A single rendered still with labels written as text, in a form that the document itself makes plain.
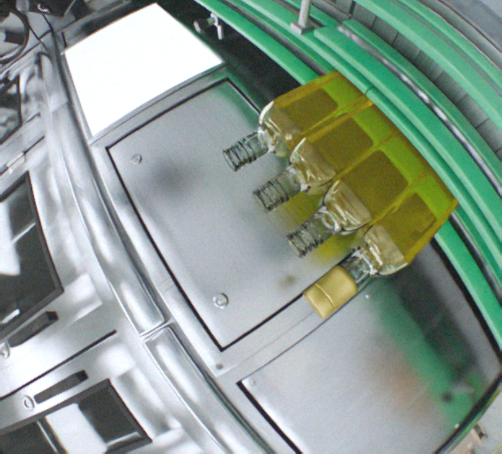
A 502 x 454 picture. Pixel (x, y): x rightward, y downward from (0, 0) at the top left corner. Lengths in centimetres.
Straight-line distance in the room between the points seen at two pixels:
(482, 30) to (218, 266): 45
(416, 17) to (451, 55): 6
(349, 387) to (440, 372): 19
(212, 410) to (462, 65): 51
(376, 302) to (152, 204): 41
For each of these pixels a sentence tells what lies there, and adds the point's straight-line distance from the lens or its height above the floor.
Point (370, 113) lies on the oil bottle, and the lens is 32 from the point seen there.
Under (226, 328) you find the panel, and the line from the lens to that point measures 38.
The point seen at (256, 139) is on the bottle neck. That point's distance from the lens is 27.
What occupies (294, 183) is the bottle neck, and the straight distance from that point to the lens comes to 26.
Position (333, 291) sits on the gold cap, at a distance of 24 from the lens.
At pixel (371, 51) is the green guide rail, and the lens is 35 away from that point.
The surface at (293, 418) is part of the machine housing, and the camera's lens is 47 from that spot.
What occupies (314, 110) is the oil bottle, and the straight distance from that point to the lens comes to 29.
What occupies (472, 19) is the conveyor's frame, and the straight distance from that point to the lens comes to 34.
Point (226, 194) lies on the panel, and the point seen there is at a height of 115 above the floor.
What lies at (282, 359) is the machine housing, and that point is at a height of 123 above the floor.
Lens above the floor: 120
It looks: 10 degrees down
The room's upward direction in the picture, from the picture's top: 124 degrees counter-clockwise
